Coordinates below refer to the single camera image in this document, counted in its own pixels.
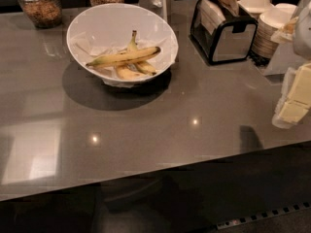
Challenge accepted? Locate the left glass cereal jar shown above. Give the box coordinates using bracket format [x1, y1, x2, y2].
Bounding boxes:
[17, 0, 62, 28]

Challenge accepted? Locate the lower banana in bowl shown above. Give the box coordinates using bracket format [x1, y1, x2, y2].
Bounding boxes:
[115, 66, 144, 80]

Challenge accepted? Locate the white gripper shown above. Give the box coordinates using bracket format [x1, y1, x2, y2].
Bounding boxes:
[272, 63, 311, 129]

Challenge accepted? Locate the white paper liner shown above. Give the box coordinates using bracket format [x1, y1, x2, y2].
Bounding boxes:
[68, 30, 179, 88]

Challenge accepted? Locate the floor power strip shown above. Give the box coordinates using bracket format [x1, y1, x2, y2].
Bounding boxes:
[216, 202, 311, 230]

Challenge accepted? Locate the black napkin dispenser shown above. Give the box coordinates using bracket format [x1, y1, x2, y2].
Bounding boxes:
[190, 0, 258, 65]

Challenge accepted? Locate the long top banana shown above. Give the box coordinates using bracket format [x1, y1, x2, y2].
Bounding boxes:
[86, 47, 161, 67]

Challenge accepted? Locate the small curved banana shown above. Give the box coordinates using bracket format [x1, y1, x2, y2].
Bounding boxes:
[127, 30, 156, 76]

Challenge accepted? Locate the white bowl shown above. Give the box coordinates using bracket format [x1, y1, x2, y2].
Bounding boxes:
[66, 2, 180, 88]

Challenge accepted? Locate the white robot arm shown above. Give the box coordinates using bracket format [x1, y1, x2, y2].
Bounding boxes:
[271, 2, 311, 129]

